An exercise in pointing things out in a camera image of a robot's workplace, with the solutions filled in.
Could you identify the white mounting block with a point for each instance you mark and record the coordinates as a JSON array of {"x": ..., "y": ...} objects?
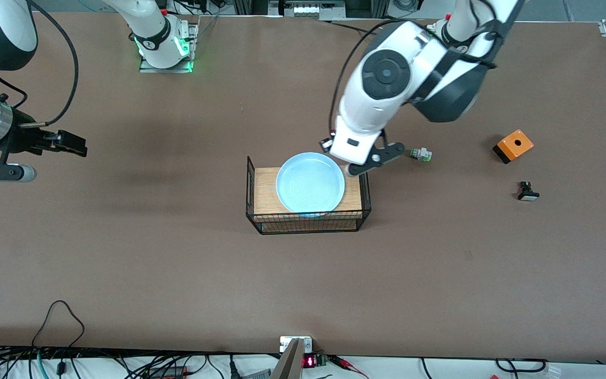
[{"x": 283, "y": 343}]

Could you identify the red probe clip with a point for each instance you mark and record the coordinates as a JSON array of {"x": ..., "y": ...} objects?
[{"x": 345, "y": 362}]

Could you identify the black power adapter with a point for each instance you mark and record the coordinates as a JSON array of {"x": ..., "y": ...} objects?
[{"x": 169, "y": 372}]

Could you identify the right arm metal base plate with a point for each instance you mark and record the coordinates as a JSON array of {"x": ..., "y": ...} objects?
[{"x": 166, "y": 70}]

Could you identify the light blue round plate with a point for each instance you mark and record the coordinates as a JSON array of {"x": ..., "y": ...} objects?
[{"x": 308, "y": 184}]

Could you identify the black button with white cap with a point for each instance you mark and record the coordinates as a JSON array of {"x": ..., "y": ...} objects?
[{"x": 528, "y": 193}]

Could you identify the red digit display module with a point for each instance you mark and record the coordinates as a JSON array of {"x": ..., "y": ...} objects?
[{"x": 309, "y": 361}]

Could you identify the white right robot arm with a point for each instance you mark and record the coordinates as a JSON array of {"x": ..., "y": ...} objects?
[{"x": 150, "y": 31}]

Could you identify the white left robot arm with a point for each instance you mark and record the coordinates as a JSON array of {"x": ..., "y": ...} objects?
[{"x": 387, "y": 79}]

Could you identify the grey box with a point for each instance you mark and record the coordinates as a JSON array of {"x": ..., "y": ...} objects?
[{"x": 258, "y": 375}]

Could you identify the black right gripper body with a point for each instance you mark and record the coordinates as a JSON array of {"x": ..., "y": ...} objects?
[{"x": 21, "y": 138}]

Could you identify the clear plastic piece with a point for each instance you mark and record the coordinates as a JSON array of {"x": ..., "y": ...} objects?
[{"x": 553, "y": 372}]

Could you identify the grey metal bar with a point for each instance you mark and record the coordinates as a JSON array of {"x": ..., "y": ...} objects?
[{"x": 290, "y": 363}]

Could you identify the orange button box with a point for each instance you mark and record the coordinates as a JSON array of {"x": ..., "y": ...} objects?
[{"x": 516, "y": 143}]

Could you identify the aluminium frame with white device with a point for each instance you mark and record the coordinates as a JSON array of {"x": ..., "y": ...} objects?
[{"x": 305, "y": 9}]

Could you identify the green capped white button switch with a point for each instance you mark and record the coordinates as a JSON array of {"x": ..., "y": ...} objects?
[{"x": 423, "y": 155}]

